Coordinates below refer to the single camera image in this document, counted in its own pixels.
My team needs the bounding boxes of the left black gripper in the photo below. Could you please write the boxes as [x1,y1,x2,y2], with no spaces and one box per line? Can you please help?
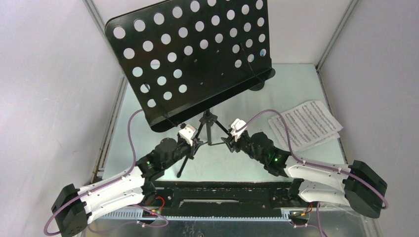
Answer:
[163,137,203,169]

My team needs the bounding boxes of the sheet music page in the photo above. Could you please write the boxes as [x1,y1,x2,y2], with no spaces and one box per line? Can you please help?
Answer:
[281,100,343,132]
[268,112,340,152]

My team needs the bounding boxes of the black microphone stand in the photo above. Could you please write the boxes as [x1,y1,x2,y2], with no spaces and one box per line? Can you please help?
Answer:
[250,82,265,91]

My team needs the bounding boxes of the black music stand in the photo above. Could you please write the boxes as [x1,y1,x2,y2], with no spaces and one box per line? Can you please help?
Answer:
[104,0,276,179]

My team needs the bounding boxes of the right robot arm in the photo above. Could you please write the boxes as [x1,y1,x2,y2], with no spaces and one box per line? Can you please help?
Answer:
[222,132,387,219]

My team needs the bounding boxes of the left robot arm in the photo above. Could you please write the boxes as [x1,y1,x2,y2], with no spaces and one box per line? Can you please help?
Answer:
[51,136,204,237]

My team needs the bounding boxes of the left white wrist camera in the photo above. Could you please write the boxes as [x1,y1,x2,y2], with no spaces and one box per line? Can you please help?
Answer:
[178,123,197,147]

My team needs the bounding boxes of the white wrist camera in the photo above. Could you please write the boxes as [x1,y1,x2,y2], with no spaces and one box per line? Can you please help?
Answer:
[229,118,247,142]
[178,123,197,147]

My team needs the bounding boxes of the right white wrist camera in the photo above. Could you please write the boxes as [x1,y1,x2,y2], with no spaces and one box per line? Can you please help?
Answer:
[229,118,247,142]

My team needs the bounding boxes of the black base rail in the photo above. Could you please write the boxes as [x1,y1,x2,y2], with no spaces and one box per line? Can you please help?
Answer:
[126,178,321,219]

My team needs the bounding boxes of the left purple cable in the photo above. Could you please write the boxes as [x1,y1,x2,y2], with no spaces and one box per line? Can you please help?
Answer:
[43,109,184,237]

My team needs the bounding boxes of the aluminium frame rail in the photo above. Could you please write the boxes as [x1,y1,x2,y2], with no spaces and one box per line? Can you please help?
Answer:
[70,186,374,237]

